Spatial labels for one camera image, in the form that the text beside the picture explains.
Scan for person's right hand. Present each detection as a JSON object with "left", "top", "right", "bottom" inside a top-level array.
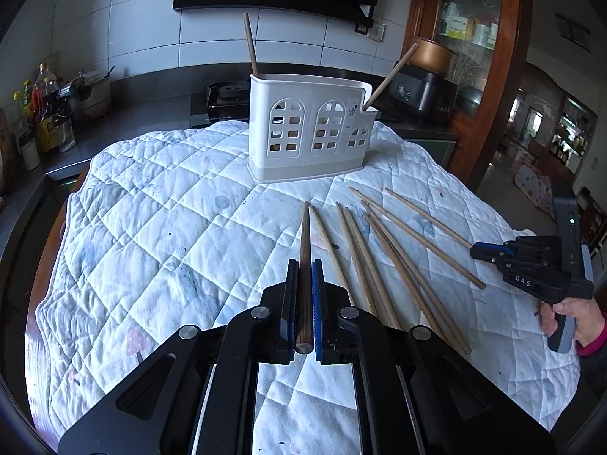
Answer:
[{"left": 541, "top": 298, "right": 607, "bottom": 348}]

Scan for steel pot with lid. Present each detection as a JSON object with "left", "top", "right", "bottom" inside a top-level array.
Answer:
[{"left": 70, "top": 67, "right": 115, "bottom": 120}]

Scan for black rice cooker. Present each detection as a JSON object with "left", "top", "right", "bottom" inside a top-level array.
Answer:
[{"left": 379, "top": 64, "right": 459, "bottom": 122}]

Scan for yellow-capped bottle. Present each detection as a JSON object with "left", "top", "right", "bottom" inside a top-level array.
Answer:
[{"left": 11, "top": 91, "right": 28, "bottom": 136}]

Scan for person's right forearm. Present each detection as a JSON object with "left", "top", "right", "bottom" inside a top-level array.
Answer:
[{"left": 575, "top": 315, "right": 607, "bottom": 389}]

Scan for small glass jar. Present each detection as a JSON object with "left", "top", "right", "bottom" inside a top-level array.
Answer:
[{"left": 58, "top": 114, "right": 77, "bottom": 154}]

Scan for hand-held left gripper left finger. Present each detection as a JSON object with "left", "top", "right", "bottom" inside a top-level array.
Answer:
[{"left": 58, "top": 260, "right": 301, "bottom": 455}]

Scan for green lower cabinet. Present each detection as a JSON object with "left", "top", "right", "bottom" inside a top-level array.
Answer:
[{"left": 397, "top": 136, "right": 460, "bottom": 169}]

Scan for white wall outlet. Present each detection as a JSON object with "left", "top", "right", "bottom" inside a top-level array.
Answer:
[{"left": 354, "top": 19, "right": 386, "bottom": 41}]

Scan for copper inner pot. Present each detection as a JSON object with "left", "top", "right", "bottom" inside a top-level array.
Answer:
[{"left": 410, "top": 35, "right": 457, "bottom": 75}]

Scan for white plastic chopstick holder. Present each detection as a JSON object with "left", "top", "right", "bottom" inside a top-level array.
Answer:
[{"left": 249, "top": 72, "right": 379, "bottom": 183}]

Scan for boxes on cabinet shelves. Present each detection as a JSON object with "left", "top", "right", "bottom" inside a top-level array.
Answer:
[{"left": 439, "top": 0, "right": 503, "bottom": 49}]

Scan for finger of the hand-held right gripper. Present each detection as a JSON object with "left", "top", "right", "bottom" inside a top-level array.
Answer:
[
  {"left": 469, "top": 241, "right": 516, "bottom": 255},
  {"left": 472, "top": 253, "right": 516, "bottom": 267}
]

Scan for black gas stove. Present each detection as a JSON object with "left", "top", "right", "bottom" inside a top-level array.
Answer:
[{"left": 190, "top": 80, "right": 252, "bottom": 127}]

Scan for white quilted blanket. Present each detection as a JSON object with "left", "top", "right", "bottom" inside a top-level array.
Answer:
[{"left": 35, "top": 118, "right": 582, "bottom": 455}]

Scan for white patterned board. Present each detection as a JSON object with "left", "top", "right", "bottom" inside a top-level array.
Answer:
[{"left": 514, "top": 163, "right": 554, "bottom": 210}]

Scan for light wooden chopstick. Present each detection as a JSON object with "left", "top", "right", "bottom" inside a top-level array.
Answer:
[
  {"left": 364, "top": 42, "right": 420, "bottom": 111},
  {"left": 243, "top": 12, "right": 259, "bottom": 77}
]

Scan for bunch of wooden chopsticks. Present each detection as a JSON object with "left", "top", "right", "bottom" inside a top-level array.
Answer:
[{"left": 309, "top": 186, "right": 487, "bottom": 355}]

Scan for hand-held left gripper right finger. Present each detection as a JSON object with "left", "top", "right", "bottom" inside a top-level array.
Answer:
[{"left": 310, "top": 260, "right": 557, "bottom": 455}]

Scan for wooden glass-door cabinet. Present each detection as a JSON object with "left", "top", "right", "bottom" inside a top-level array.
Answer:
[{"left": 403, "top": 0, "right": 533, "bottom": 191}]

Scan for large clear oil bottle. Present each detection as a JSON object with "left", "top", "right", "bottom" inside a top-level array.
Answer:
[{"left": 35, "top": 63, "right": 65, "bottom": 153}]

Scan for dark wooden chopstick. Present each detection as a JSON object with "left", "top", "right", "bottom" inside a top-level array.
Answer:
[{"left": 295, "top": 201, "right": 315, "bottom": 355}]

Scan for small white jar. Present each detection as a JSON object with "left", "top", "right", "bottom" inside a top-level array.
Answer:
[{"left": 19, "top": 130, "right": 41, "bottom": 172}]

